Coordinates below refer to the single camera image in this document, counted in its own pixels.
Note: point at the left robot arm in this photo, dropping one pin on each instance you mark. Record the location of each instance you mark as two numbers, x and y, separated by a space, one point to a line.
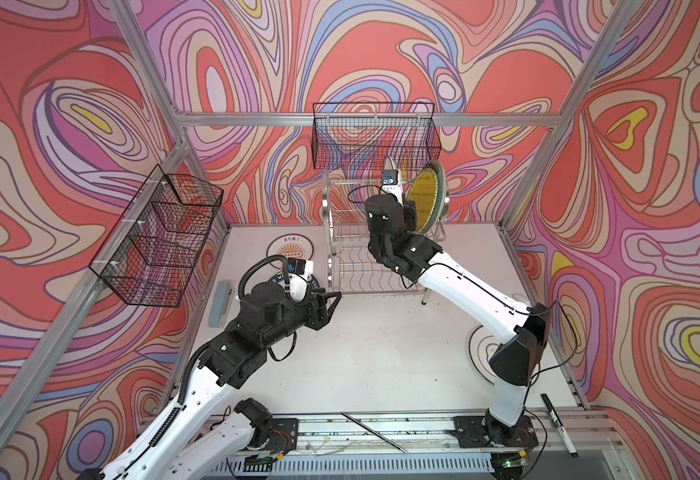
170 448

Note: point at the light green flower plate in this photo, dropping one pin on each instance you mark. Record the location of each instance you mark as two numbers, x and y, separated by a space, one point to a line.
442 196

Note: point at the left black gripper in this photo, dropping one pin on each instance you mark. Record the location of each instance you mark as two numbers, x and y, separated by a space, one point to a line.
321 317

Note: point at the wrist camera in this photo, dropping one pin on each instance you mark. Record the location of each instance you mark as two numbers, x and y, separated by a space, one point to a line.
392 183
299 279

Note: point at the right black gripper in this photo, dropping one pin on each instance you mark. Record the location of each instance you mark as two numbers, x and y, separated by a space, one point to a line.
410 214

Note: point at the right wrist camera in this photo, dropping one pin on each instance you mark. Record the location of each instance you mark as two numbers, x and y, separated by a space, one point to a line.
392 183

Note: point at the white black-rim plate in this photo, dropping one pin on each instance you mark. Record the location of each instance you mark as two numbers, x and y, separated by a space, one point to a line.
482 345

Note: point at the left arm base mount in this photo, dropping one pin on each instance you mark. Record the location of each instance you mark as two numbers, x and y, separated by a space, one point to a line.
272 433

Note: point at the orange sunburst plate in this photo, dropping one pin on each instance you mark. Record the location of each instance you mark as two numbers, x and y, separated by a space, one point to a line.
389 165
292 245

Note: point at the black wire basket back wall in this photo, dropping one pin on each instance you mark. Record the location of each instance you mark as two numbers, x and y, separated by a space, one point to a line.
354 137

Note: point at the dark green rim plate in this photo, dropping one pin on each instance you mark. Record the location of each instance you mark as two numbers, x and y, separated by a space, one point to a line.
278 277

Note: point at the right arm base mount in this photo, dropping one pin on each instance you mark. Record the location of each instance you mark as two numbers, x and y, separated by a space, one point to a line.
479 432

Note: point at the yellow woven pattern plate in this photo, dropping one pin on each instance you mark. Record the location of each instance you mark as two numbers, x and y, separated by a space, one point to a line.
423 192

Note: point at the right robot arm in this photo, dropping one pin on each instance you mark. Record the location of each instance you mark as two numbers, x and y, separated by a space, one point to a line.
522 330

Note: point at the black marker pen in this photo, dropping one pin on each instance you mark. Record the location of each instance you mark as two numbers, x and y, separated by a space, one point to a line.
559 425

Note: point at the black wire basket wall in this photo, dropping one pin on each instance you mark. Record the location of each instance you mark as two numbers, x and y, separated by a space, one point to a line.
166 225
354 137

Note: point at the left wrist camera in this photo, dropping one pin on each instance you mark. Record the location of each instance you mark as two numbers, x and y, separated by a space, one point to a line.
299 279

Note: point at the black wire basket left wall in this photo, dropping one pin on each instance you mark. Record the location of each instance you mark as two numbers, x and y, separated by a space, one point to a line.
166 225

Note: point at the black thin rod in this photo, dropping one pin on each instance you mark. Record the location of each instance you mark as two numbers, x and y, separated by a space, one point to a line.
374 432

